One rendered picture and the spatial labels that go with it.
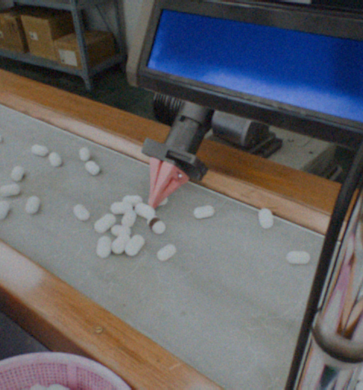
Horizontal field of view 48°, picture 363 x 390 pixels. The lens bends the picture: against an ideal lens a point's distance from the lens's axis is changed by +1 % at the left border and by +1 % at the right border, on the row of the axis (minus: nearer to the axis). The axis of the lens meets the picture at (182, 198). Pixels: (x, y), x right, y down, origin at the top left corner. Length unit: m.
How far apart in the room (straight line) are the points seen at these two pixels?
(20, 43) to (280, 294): 3.19
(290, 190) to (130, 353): 0.38
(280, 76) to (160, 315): 0.35
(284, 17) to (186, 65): 0.08
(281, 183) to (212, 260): 0.20
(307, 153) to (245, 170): 0.65
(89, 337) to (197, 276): 0.17
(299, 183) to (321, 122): 0.45
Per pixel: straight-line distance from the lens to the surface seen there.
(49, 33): 3.24
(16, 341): 0.64
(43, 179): 0.80
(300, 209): 0.67
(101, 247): 0.60
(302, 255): 0.60
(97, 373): 0.48
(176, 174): 0.66
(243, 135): 0.64
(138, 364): 0.48
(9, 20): 3.54
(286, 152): 1.35
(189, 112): 0.66
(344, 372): 0.19
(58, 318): 0.53
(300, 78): 0.28
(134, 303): 0.55
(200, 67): 0.32
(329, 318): 0.17
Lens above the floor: 1.18
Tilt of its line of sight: 39 degrees down
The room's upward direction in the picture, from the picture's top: 2 degrees counter-clockwise
